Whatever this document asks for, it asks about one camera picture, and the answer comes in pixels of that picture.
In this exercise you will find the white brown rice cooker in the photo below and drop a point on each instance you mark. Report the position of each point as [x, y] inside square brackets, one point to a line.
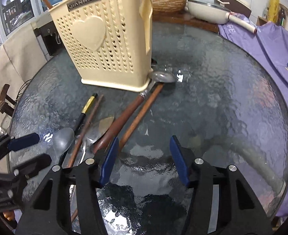
[238, 6]

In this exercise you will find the brown wooden counter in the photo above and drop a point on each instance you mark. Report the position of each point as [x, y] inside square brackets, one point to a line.
[186, 19]

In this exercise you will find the water dispenser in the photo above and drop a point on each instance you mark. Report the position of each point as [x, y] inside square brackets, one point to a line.
[47, 34]

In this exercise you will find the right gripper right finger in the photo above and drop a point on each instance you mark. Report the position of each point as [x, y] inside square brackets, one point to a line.
[222, 201]

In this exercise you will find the beige perforated utensil holder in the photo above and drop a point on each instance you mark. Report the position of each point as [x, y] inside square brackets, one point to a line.
[109, 41]

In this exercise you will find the small steel spoon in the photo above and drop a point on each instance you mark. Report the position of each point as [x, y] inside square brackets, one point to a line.
[62, 140]

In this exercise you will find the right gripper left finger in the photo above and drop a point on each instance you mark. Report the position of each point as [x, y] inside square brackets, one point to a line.
[49, 209]

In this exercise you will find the purple floral cloth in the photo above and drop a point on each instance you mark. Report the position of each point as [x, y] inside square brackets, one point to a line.
[269, 46]

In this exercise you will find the woven basin sink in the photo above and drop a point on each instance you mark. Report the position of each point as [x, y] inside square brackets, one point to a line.
[168, 6]

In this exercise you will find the black gold chopstick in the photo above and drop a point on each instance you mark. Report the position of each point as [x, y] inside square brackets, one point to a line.
[77, 125]

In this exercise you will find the dark glass bottle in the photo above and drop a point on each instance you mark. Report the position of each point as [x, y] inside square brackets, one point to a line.
[281, 17]

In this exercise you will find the white pan with lid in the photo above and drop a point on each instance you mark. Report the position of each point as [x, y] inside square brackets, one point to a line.
[216, 14]

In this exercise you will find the yellow roll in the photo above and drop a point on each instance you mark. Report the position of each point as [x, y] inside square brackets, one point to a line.
[273, 10]

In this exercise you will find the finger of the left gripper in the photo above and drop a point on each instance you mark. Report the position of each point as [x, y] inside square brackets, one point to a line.
[8, 143]
[32, 167]

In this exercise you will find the reddish wooden chopstick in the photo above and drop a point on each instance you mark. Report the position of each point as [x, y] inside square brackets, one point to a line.
[140, 116]

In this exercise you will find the dark brown chopstick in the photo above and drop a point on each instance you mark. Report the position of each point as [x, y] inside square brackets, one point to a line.
[79, 142]

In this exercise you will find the wooden handled spoon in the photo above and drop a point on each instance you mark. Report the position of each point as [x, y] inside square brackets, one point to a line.
[117, 125]

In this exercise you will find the wooden chair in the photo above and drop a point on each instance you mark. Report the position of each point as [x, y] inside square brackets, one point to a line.
[7, 104]

